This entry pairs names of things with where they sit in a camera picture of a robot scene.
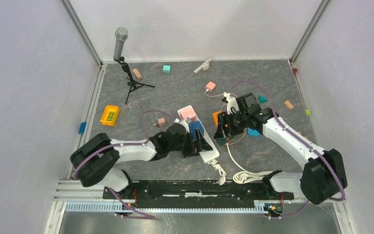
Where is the tan block right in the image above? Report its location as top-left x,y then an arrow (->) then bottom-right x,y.
284,100 -> 294,110

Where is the teal cube block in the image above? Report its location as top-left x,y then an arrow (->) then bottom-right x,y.
162,64 -> 171,73

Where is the blue cube socket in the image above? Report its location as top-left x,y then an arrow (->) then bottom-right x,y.
188,120 -> 204,139

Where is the light blue adapter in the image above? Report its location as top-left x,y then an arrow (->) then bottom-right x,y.
247,128 -> 261,137

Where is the small mauve cube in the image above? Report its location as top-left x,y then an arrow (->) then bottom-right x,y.
153,117 -> 166,128

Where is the orange power strip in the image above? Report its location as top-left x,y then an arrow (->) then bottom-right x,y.
212,111 -> 222,128

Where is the blue clip on rail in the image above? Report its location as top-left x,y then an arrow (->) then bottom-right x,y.
78,122 -> 87,135

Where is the small pink charger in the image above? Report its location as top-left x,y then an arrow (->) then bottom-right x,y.
205,81 -> 216,92

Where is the yellow toy crate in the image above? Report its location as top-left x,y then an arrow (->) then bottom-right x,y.
100,105 -> 120,126

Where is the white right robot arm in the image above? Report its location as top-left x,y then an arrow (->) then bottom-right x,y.
213,92 -> 348,205

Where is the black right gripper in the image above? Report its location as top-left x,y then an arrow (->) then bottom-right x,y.
214,110 -> 248,139

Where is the tan wooden block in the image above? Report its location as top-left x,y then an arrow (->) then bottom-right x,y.
132,68 -> 142,79

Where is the teal triangle block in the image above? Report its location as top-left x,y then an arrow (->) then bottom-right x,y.
258,95 -> 268,103

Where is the black tripod mic stand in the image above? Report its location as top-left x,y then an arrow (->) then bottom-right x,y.
114,57 -> 155,105

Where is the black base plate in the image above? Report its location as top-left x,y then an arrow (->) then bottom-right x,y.
118,180 -> 294,208

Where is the pink cube socket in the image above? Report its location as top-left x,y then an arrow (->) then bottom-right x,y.
177,105 -> 197,122

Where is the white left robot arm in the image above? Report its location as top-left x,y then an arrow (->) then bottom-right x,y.
70,123 -> 220,199

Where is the coiled white cable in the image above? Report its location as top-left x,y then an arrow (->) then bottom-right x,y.
226,143 -> 275,185

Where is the dark green socket cube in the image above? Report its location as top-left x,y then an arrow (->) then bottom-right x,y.
215,137 -> 231,146

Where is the grey microphone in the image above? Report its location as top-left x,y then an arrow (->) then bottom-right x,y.
113,27 -> 128,60

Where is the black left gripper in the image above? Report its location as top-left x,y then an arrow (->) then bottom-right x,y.
168,127 -> 212,157

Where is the white multicolour power strip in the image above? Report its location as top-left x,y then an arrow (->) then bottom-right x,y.
196,114 -> 220,163

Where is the white strip plug cable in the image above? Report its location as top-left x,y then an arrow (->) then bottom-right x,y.
209,159 -> 227,186

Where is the white plastic bracket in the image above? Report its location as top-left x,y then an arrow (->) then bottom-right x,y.
193,58 -> 213,74

